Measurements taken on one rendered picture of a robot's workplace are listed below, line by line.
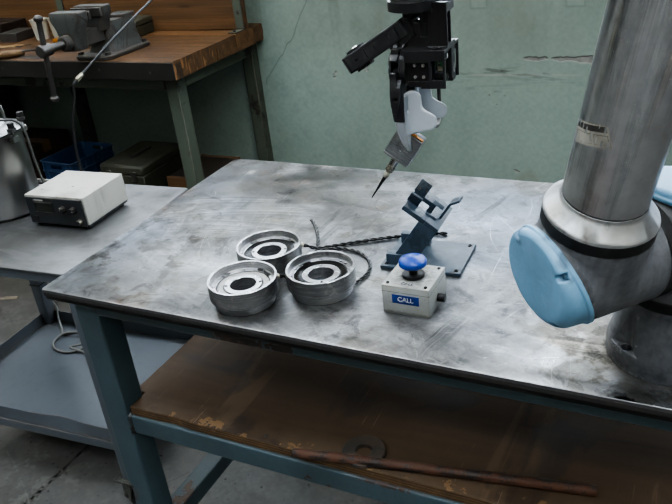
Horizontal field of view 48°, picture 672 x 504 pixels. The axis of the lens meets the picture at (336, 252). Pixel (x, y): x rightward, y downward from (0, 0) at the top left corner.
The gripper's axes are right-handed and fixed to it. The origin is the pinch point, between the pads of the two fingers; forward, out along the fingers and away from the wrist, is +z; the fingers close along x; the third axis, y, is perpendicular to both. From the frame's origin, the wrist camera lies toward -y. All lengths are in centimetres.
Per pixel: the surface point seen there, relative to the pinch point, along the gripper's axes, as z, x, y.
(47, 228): 32, 16, -96
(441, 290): 18.2, -12.0, 7.8
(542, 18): 14, 148, -5
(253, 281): 17.5, -16.8, -20.2
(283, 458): 47, -23, -17
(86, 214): 28, 18, -85
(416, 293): 16.0, -16.9, 5.8
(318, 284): 15.8, -18.0, -8.5
